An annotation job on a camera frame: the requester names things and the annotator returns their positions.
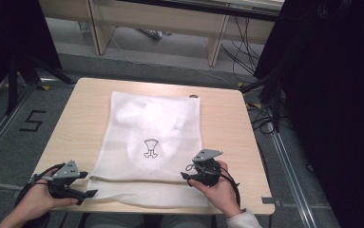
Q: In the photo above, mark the metal floor rail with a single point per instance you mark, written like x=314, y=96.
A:
x=2, y=126
x=292, y=177

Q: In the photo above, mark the black curtain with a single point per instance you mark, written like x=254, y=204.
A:
x=335, y=95
x=8, y=38

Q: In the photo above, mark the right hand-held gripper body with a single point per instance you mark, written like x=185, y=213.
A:
x=210, y=172

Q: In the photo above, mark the grey tape strip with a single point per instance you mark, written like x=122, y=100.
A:
x=270, y=200

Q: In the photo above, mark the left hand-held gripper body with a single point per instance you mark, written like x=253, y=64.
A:
x=65, y=172

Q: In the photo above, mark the person's legs grey trousers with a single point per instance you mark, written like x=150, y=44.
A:
x=116, y=221

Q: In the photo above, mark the dark round table grommet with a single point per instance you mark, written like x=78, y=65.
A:
x=194, y=96

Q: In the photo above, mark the light wooden desk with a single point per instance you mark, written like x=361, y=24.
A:
x=157, y=19

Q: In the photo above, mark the person's right hand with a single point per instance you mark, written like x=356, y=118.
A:
x=224, y=193

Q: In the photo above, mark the light wooden table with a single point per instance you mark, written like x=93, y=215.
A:
x=84, y=114

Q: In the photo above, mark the white garment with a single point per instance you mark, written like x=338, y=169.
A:
x=156, y=120

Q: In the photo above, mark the yellow tape marker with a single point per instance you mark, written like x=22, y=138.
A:
x=45, y=87
x=255, y=105
x=240, y=84

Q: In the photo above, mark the black metal stand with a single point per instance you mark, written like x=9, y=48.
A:
x=273, y=95
x=27, y=74

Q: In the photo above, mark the person's left hand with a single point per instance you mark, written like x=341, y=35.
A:
x=38, y=199

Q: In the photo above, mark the grey power strip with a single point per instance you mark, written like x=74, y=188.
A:
x=151, y=34

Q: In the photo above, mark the white mesh laundry bag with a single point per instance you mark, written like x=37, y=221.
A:
x=157, y=126

